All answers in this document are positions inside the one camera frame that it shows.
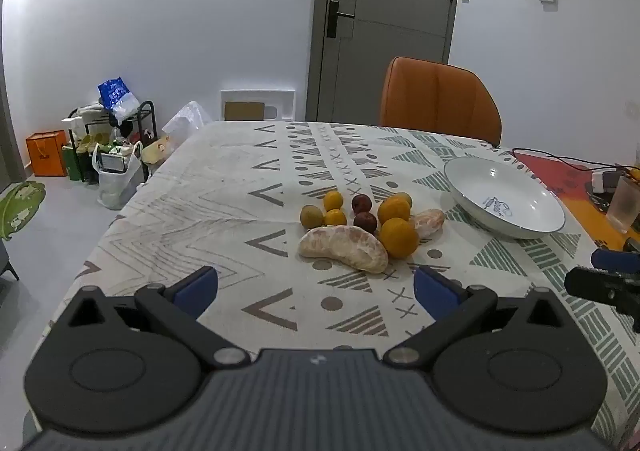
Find small peeled pomelo segment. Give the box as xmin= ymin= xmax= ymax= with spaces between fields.
xmin=409 ymin=209 xmax=446 ymax=240

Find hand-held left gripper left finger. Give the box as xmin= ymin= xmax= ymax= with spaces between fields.
xmin=52 ymin=266 xmax=251 ymax=372

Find black door handle lock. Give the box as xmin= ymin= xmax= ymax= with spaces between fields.
xmin=327 ymin=0 xmax=356 ymax=38

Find white plate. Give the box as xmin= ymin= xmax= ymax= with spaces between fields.
xmin=444 ymin=157 xmax=566 ymax=240

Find patterned tablecloth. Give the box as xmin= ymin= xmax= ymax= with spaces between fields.
xmin=42 ymin=121 xmax=640 ymax=451

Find orange paper bag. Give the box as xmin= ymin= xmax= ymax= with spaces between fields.
xmin=26 ymin=130 xmax=69 ymax=178

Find blue and white bag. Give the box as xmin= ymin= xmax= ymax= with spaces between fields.
xmin=97 ymin=77 xmax=141 ymax=122

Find black cable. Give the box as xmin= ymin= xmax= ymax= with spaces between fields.
xmin=492 ymin=146 xmax=633 ymax=172

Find clear plastic bag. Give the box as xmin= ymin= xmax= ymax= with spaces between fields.
xmin=161 ymin=101 xmax=214 ymax=152

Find large peeled pomelo segment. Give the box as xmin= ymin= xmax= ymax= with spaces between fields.
xmin=299 ymin=225 xmax=389 ymax=275

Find white tote bag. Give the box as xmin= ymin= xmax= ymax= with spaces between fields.
xmin=92 ymin=141 xmax=146 ymax=210

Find white charger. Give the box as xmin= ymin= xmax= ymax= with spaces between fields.
xmin=590 ymin=168 xmax=626 ymax=194

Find red printed mat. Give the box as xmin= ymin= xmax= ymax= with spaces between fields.
xmin=514 ymin=151 xmax=640 ymax=254

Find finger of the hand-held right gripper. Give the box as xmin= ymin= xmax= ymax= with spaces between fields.
xmin=564 ymin=267 xmax=640 ymax=318
xmin=591 ymin=238 xmax=640 ymax=276

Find frosted plastic cup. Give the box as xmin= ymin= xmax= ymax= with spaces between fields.
xmin=607 ymin=176 xmax=640 ymax=235

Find green floor mat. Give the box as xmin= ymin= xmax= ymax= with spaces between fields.
xmin=0 ymin=181 xmax=47 ymax=243

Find orange leather chair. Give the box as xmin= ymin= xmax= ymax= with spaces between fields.
xmin=379 ymin=57 xmax=502 ymax=146

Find white foam packaging frame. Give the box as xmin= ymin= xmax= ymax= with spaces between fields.
xmin=220 ymin=89 xmax=296 ymax=123

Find black metal rack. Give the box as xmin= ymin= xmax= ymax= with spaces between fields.
xmin=64 ymin=101 xmax=157 ymax=184

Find grey door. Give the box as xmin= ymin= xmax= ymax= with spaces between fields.
xmin=306 ymin=0 xmax=462 ymax=122

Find large orange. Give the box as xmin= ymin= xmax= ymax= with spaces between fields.
xmin=379 ymin=217 xmax=420 ymax=259
xmin=377 ymin=196 xmax=412 ymax=224

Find green paper bag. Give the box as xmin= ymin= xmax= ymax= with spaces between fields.
xmin=62 ymin=143 xmax=86 ymax=182

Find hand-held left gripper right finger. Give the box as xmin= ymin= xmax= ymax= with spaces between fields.
xmin=382 ymin=265 xmax=576 ymax=371

